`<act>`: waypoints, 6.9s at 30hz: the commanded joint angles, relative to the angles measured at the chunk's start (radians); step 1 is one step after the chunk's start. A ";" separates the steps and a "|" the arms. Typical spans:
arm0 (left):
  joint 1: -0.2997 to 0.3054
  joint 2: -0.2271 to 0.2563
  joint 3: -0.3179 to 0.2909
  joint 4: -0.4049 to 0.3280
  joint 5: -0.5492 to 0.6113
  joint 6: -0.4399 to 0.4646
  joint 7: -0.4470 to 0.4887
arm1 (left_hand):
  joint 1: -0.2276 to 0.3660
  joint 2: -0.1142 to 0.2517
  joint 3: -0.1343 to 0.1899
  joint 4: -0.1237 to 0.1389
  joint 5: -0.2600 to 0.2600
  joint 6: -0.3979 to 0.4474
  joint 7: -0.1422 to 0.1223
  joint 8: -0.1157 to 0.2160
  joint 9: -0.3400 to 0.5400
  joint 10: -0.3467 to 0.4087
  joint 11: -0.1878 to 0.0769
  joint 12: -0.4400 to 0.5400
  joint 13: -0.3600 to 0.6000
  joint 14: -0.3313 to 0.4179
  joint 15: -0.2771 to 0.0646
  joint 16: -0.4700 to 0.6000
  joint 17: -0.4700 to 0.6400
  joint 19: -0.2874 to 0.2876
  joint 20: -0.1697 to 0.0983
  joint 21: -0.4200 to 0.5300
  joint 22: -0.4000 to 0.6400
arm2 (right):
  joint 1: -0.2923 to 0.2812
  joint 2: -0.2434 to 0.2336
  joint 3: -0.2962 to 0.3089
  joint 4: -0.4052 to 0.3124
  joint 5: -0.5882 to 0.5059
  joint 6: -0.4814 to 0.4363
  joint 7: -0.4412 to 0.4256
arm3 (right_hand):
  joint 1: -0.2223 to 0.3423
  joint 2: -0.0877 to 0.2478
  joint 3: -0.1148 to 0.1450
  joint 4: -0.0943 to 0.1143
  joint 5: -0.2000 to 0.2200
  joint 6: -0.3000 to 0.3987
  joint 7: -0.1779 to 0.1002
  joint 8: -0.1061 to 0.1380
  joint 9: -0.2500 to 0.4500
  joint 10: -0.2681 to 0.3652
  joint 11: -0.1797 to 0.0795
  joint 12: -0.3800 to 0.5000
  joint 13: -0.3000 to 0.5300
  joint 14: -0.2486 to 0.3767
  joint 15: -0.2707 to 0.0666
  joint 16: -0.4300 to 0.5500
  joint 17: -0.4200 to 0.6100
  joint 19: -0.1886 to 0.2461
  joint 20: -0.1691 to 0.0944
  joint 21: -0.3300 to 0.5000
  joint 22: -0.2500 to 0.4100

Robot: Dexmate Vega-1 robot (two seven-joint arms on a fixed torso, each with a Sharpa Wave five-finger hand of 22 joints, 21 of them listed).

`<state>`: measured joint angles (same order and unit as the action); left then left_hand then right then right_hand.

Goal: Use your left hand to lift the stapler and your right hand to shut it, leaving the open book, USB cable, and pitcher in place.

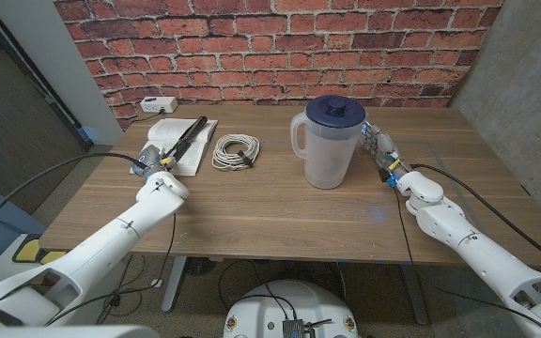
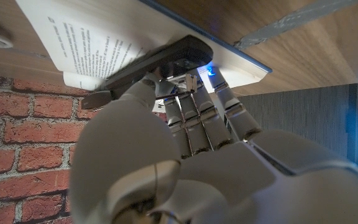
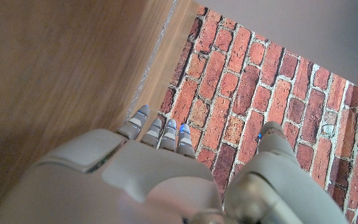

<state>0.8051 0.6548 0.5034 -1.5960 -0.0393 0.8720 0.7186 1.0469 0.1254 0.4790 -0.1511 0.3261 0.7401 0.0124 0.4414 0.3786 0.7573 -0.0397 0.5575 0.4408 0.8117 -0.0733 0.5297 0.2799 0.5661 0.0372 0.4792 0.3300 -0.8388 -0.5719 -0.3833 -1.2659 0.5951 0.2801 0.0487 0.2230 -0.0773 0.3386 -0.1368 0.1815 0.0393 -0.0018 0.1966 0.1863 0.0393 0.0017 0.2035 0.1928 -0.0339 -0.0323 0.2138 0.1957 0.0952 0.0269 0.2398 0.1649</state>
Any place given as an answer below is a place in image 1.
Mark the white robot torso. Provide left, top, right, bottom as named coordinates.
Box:
left=223, top=279, right=360, bottom=338

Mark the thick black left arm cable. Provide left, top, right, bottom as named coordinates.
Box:
left=0, top=152, right=147, bottom=241

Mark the coiled white USB cable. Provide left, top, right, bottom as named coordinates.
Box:
left=211, top=133, right=261, bottom=172

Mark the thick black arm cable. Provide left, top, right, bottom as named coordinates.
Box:
left=410, top=162, right=541, bottom=274
left=0, top=152, right=147, bottom=241

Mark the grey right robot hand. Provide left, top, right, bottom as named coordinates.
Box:
left=359, top=122, right=413, bottom=189

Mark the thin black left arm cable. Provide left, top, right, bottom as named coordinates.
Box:
left=44, top=213, right=178, bottom=327

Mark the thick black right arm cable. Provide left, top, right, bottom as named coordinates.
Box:
left=410, top=162, right=541, bottom=274

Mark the open paperback book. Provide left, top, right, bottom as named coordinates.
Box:
left=129, top=116, right=219, bottom=177

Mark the clear pitcher with blue lid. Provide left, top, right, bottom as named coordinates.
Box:
left=290, top=95, right=367, bottom=191

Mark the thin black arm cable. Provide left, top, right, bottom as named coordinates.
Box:
left=44, top=213, right=178, bottom=327
left=392, top=186, right=541, bottom=330

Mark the dark wooden door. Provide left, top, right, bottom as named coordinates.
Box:
left=0, top=7, right=89, bottom=215

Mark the red brick printed backdrop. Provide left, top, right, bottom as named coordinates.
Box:
left=54, top=0, right=506, bottom=131

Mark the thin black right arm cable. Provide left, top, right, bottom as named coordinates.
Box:
left=392, top=186, right=541, bottom=330

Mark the black stapler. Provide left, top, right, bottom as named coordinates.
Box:
left=162, top=115, right=209, bottom=163

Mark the white power strip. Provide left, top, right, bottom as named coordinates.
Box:
left=139, top=96, right=179, bottom=115

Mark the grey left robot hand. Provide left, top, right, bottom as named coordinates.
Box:
left=131, top=143, right=178, bottom=180

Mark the white table leg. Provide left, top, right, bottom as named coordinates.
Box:
left=161, top=255, right=188, bottom=314

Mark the grey table leg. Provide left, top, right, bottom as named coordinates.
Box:
left=399, top=263, right=429, bottom=326

